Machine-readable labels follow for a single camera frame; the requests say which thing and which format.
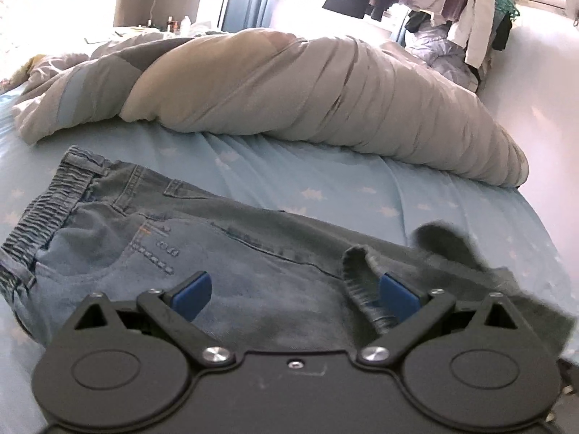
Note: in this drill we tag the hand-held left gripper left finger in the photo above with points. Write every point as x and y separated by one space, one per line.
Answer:
192 294

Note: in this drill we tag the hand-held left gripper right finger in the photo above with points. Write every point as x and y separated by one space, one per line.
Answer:
398 296

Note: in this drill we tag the blue denim jeans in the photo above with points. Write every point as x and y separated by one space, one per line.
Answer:
226 253

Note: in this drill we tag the hanging clothes on rack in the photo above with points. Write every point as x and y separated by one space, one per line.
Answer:
436 49

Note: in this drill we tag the blue star-print bed sheet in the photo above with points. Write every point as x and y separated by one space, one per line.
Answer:
316 176

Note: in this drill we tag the grey beige duvet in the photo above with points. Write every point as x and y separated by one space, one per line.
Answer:
280 86

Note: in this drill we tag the small white bottle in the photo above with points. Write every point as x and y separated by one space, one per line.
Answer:
184 22

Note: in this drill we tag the white hanging jacket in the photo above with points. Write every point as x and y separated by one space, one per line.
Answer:
472 22

